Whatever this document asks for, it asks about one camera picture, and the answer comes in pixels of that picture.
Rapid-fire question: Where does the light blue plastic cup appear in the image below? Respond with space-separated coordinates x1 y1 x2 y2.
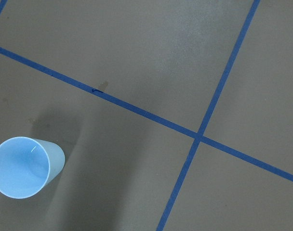
0 137 65 199

